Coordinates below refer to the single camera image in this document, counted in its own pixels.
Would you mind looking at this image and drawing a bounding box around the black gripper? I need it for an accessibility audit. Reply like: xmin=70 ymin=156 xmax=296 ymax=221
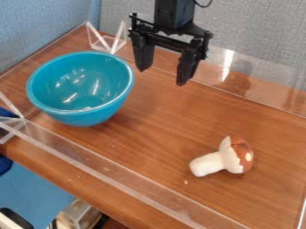
xmin=129 ymin=13 xmax=212 ymax=86

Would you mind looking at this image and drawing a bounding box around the blue ceramic bowl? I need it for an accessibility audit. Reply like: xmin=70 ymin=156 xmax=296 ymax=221
xmin=26 ymin=51 xmax=135 ymax=127

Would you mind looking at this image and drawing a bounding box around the clear acrylic corner bracket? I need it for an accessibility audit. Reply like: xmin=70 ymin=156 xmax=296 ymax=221
xmin=85 ymin=21 xmax=126 ymax=55

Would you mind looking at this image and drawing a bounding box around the clear acrylic left bracket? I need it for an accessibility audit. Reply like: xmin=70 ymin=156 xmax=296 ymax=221
xmin=0 ymin=91 xmax=24 ymax=144

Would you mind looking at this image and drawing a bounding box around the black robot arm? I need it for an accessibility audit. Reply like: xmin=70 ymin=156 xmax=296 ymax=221
xmin=129 ymin=0 xmax=212 ymax=86

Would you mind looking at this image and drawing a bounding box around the clear acrylic barrier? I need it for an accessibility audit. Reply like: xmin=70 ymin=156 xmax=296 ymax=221
xmin=98 ymin=23 xmax=306 ymax=118
xmin=0 ymin=119 xmax=248 ymax=229

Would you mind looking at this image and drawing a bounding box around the white brown toy mushroom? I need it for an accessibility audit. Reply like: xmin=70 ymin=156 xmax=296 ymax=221
xmin=188 ymin=135 xmax=253 ymax=177

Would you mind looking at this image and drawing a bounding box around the grey box under table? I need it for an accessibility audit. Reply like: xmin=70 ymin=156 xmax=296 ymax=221
xmin=56 ymin=199 xmax=101 ymax=229

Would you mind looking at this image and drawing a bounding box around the clear acrylic front barrier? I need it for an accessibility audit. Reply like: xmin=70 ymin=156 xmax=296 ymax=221
xmin=0 ymin=119 xmax=248 ymax=229

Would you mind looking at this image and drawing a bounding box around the clear acrylic back barrier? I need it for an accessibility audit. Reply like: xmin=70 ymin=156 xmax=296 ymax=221
xmin=98 ymin=23 xmax=306 ymax=118

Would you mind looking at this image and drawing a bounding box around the black white object bottom left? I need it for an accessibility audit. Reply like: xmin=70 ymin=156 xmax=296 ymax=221
xmin=0 ymin=208 xmax=33 ymax=229

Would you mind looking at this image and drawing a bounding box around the dark blue object at left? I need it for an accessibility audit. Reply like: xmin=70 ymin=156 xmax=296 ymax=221
xmin=0 ymin=106 xmax=17 ymax=177

